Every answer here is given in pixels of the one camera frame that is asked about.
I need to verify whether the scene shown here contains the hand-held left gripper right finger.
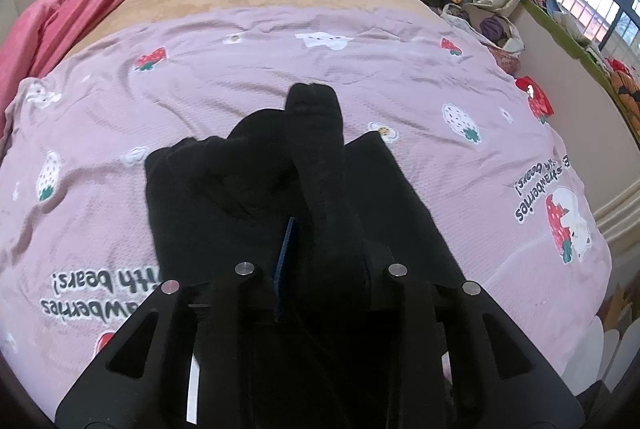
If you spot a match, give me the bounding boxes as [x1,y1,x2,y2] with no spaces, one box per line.
[366,244,587,429]

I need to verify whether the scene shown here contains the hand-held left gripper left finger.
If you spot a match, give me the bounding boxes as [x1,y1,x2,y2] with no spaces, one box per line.
[54,218,301,429]

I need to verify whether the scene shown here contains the black garment with orange trim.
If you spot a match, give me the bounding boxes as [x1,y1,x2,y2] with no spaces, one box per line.
[145,82,468,429]

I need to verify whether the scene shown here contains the purple strawberry print blanket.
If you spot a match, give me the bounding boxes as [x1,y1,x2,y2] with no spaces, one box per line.
[0,6,613,420]

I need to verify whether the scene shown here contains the white flower floor mat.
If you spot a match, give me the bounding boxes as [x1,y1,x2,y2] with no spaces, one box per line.
[565,284,640,391]

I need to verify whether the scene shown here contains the red plastic bag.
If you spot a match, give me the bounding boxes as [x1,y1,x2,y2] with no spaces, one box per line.
[515,76,556,125]

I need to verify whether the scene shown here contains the white cloth bag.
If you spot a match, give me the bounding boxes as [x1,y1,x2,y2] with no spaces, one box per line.
[440,2,526,75]

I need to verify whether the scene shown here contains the orange plush toy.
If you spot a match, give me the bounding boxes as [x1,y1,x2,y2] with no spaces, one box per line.
[610,69,640,121]

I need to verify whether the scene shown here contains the green windowsill ledge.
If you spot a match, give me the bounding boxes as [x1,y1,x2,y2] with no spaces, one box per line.
[522,0,640,135]

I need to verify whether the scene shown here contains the clutter of windowsill items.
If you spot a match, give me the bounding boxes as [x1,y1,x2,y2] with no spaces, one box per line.
[530,0,617,70]

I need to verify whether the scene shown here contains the pink fleece blanket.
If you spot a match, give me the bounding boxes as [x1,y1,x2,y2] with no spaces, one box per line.
[0,0,168,140]

